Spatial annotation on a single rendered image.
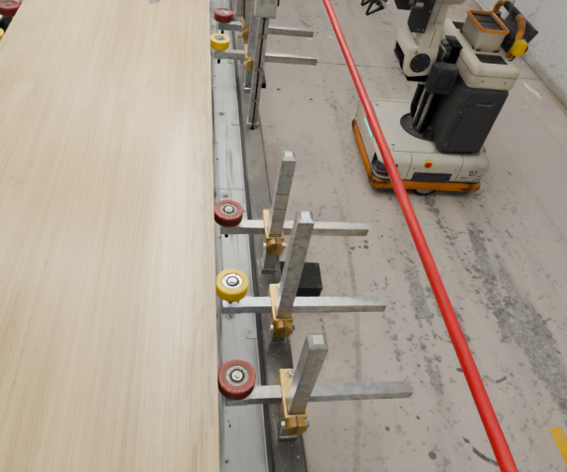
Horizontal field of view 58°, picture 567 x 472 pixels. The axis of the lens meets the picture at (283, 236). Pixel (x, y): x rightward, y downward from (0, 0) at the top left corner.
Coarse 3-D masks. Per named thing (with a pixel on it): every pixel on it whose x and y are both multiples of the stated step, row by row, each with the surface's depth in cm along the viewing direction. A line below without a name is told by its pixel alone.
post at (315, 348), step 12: (312, 336) 92; (324, 336) 93; (312, 348) 91; (324, 348) 91; (300, 360) 98; (312, 360) 94; (300, 372) 98; (312, 372) 97; (300, 384) 100; (312, 384) 101; (288, 396) 110; (300, 396) 104; (288, 408) 110; (300, 408) 108
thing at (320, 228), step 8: (240, 224) 145; (248, 224) 145; (256, 224) 146; (288, 224) 147; (320, 224) 149; (328, 224) 150; (336, 224) 150; (344, 224) 151; (352, 224) 151; (360, 224) 152; (224, 232) 145; (232, 232) 145; (240, 232) 146; (248, 232) 146; (256, 232) 146; (288, 232) 148; (312, 232) 149; (320, 232) 149; (328, 232) 150; (336, 232) 150; (344, 232) 150; (352, 232) 151; (360, 232) 151
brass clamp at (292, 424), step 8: (280, 376) 116; (280, 384) 115; (288, 384) 114; (288, 392) 113; (280, 408) 115; (288, 416) 109; (296, 416) 110; (304, 416) 110; (280, 424) 111; (288, 424) 109; (296, 424) 108; (304, 424) 109; (288, 432) 110; (296, 432) 110; (304, 432) 111
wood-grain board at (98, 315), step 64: (64, 0) 213; (128, 0) 221; (192, 0) 230; (0, 64) 174; (64, 64) 180; (128, 64) 186; (192, 64) 192; (0, 128) 151; (64, 128) 155; (128, 128) 160; (192, 128) 164; (0, 192) 134; (64, 192) 137; (128, 192) 140; (192, 192) 144; (0, 256) 120; (64, 256) 122; (128, 256) 125; (192, 256) 128; (0, 320) 108; (64, 320) 110; (128, 320) 113; (192, 320) 115; (0, 384) 99; (64, 384) 101; (128, 384) 103; (192, 384) 105; (0, 448) 91; (64, 448) 93; (128, 448) 94; (192, 448) 96
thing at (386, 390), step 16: (320, 384) 117; (336, 384) 117; (352, 384) 118; (368, 384) 118; (384, 384) 119; (400, 384) 119; (240, 400) 112; (256, 400) 113; (272, 400) 114; (320, 400) 116; (336, 400) 117
